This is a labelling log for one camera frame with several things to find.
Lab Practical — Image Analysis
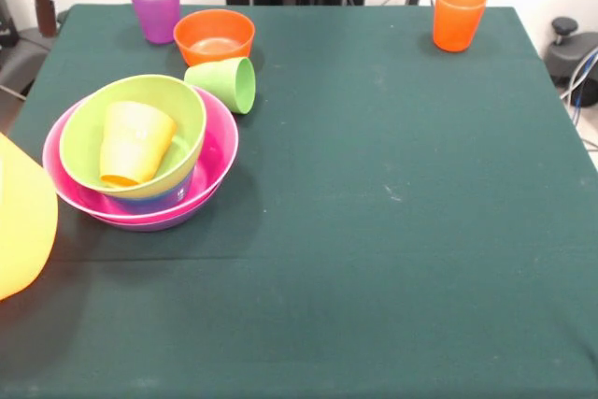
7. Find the green cup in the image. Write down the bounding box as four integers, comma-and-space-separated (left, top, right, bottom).
183, 56, 257, 115

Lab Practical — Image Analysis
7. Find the large yellow bowl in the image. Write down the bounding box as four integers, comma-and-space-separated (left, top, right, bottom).
0, 133, 60, 302

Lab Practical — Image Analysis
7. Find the orange bowl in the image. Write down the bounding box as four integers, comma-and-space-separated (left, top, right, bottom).
172, 8, 256, 67

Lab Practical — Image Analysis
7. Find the dark green tablecloth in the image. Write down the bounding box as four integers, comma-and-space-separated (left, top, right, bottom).
0, 2, 598, 399

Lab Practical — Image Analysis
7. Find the dark grey equipment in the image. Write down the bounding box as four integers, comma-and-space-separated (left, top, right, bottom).
0, 0, 22, 52

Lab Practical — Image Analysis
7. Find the orange cup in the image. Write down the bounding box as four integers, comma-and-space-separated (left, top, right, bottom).
432, 0, 489, 53

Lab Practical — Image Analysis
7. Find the yellow-orange cup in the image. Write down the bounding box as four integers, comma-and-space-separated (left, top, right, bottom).
98, 100, 178, 188

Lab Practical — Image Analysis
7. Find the purple cup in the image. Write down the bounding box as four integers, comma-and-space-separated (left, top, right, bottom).
127, 0, 182, 46

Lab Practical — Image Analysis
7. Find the green bowl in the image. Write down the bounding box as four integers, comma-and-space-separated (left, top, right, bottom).
58, 74, 208, 200

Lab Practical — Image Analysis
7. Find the blue bowl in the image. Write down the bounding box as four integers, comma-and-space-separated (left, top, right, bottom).
111, 169, 195, 214

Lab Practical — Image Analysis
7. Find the blue-grey cable bundle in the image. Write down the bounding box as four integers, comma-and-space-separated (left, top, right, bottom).
559, 46, 598, 108

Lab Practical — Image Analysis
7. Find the large pink bowl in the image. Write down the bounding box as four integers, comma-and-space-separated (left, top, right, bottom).
41, 84, 241, 225

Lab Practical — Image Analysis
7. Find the purple bowl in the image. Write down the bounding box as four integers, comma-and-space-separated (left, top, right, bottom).
91, 205, 221, 233

